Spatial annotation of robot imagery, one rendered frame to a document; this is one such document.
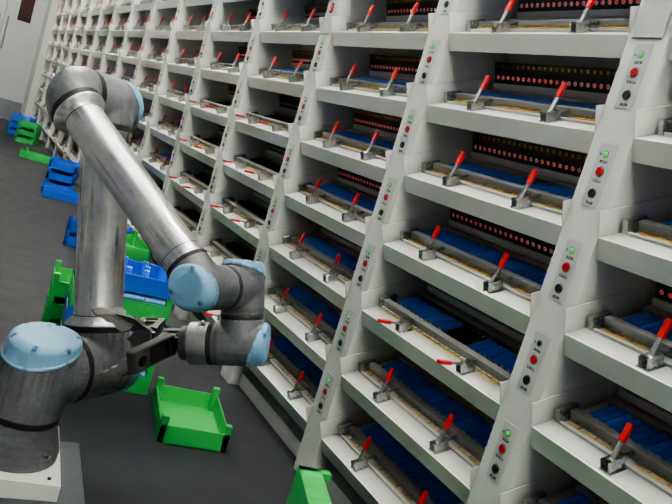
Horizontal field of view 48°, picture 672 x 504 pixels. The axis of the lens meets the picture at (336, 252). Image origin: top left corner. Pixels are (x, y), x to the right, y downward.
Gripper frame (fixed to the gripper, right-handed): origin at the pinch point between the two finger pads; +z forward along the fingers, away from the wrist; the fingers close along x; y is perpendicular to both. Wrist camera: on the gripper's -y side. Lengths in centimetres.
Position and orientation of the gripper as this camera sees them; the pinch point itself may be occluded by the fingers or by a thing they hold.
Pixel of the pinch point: (91, 343)
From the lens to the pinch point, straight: 167.4
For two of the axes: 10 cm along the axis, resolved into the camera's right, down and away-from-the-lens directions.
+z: -10.0, -0.2, 0.9
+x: 0.0, -9.7, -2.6
